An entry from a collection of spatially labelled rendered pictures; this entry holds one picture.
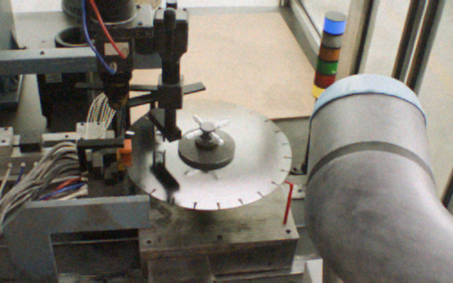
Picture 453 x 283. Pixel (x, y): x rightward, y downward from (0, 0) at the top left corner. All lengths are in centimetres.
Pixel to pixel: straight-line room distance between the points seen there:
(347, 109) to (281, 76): 122
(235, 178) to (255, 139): 13
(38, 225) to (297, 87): 95
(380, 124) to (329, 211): 10
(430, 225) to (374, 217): 4
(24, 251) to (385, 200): 74
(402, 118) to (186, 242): 65
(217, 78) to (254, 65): 14
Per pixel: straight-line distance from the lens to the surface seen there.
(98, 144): 113
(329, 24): 122
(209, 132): 112
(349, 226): 47
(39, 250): 108
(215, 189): 108
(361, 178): 48
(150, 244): 112
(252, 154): 116
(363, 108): 55
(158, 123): 110
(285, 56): 187
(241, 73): 176
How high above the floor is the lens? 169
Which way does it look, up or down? 38 degrees down
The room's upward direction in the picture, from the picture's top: 5 degrees clockwise
